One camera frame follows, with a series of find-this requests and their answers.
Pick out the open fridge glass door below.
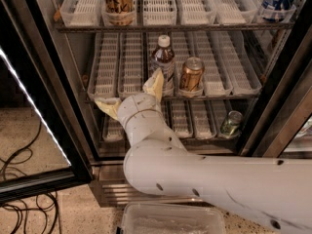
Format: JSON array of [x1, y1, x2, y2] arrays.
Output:
[[0, 0, 93, 204]]

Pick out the black floor cables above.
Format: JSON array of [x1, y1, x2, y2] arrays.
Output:
[[0, 120, 60, 234]]

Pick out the middle wire shelf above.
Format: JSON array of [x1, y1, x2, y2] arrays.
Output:
[[85, 94, 261, 104]]

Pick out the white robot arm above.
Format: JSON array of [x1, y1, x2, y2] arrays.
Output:
[[95, 69, 312, 234]]

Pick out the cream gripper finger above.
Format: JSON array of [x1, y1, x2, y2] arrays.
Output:
[[143, 68, 164, 102], [95, 97, 121, 120]]

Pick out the stainless steel fridge cabinet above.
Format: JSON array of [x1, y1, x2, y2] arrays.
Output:
[[36, 0, 311, 207]]

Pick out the top wire shelf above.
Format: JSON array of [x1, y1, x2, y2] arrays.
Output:
[[56, 22, 294, 33]]

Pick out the tea bottle with white cap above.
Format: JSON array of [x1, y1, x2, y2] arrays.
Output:
[[150, 35, 175, 97]]

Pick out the clear plastic storage bin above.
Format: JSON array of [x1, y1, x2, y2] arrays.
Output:
[[118, 203, 226, 234]]

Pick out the gold beverage can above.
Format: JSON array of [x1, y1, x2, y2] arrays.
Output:
[[179, 57, 205, 92]]

